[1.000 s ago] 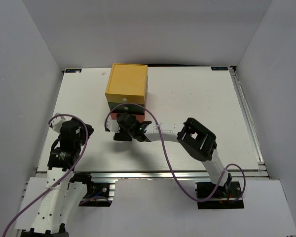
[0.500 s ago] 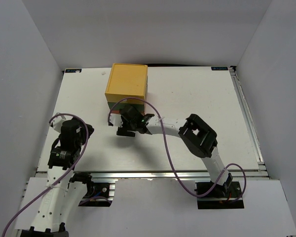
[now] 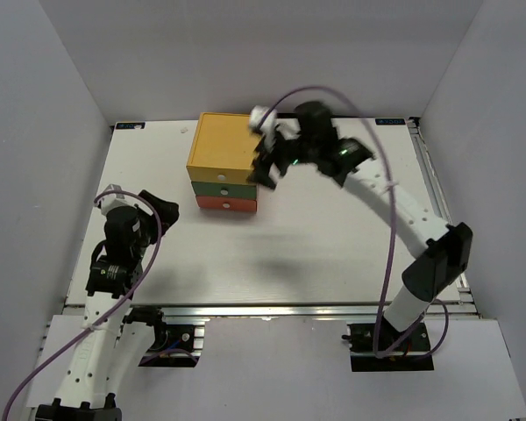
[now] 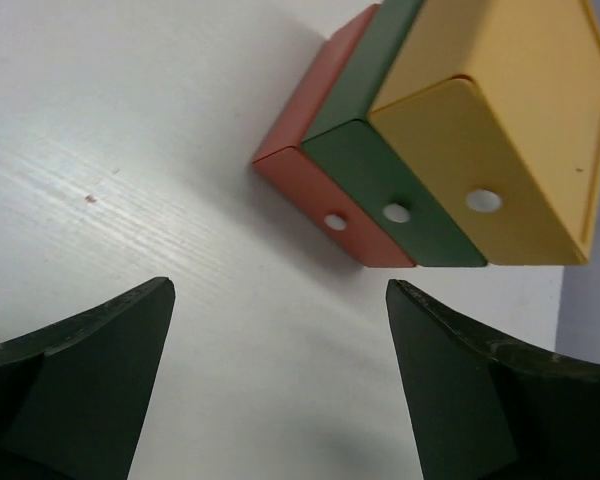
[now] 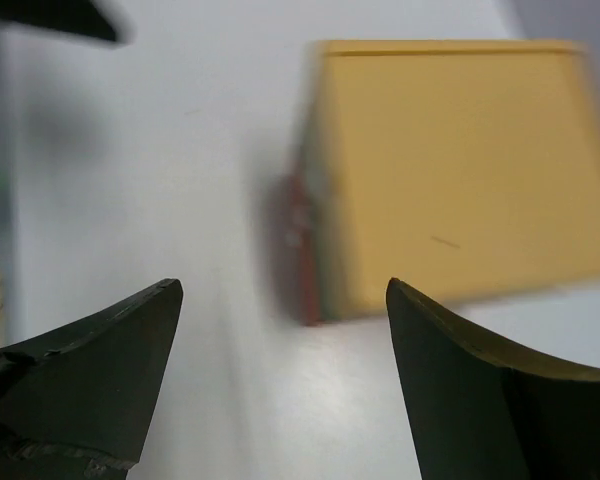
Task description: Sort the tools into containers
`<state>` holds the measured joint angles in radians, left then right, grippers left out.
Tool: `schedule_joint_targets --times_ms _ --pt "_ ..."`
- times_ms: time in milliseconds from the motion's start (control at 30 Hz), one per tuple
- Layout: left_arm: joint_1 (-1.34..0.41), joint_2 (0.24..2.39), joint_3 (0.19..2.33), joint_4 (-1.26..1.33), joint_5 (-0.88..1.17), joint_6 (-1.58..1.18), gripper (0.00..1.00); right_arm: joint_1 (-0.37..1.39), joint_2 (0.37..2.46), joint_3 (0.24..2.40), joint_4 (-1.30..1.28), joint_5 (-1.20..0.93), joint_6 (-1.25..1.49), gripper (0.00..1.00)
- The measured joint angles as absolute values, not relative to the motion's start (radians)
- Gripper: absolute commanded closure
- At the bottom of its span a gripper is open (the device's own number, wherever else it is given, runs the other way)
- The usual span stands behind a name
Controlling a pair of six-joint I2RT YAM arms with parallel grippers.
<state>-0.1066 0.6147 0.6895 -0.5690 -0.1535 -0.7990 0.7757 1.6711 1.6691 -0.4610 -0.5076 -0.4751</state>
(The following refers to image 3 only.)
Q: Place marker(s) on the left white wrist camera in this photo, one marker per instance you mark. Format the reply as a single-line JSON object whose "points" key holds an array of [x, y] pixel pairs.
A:
{"points": [[114, 199]]}

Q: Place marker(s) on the aluminium rail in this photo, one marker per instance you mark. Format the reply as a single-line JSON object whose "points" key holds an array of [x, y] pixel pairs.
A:
{"points": [[456, 309], [437, 199]]}

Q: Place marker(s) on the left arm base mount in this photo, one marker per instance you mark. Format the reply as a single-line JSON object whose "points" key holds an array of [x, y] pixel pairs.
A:
{"points": [[173, 345]]}

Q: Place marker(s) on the blue table sticker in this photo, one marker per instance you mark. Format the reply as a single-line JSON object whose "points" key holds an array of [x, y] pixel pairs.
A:
{"points": [[390, 121], [130, 125]]}

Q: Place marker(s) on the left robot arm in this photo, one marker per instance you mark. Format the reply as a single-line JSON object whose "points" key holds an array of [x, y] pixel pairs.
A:
{"points": [[113, 336]]}

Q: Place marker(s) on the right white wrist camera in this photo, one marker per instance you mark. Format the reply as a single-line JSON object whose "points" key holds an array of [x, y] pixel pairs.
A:
{"points": [[263, 121]]}

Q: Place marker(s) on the yellow top drawer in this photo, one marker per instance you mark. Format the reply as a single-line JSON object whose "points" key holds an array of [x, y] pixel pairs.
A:
{"points": [[237, 176]]}

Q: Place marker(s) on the yellow drawer cabinet shell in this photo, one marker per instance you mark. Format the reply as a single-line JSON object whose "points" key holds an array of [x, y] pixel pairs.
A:
{"points": [[223, 141]]}

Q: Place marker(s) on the left blue table sticker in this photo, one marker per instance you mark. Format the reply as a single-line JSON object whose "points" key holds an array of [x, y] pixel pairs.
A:
{"points": [[130, 125]]}

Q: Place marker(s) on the aluminium front rail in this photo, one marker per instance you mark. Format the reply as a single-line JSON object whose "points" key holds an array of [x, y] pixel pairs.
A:
{"points": [[456, 309]]}

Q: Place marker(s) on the right blue table sticker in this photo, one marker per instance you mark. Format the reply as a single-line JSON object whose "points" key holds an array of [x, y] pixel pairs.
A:
{"points": [[390, 121]]}

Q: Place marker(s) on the aluminium right side rail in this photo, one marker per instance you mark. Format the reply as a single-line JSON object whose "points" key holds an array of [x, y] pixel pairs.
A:
{"points": [[437, 199]]}

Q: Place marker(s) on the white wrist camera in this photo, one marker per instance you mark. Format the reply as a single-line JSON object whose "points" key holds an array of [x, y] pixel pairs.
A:
{"points": [[114, 199], [263, 121]]}

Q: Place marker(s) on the red bottom drawer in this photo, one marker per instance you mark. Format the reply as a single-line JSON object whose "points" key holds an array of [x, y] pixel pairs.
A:
{"points": [[225, 203]]}

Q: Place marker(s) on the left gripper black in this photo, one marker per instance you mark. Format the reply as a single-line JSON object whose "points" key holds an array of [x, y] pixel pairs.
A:
{"points": [[168, 210]]}

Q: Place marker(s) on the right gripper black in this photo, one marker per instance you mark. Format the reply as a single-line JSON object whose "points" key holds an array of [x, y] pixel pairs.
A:
{"points": [[261, 170]]}

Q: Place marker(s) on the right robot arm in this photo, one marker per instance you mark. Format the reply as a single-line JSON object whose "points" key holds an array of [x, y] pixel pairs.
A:
{"points": [[440, 250]]}

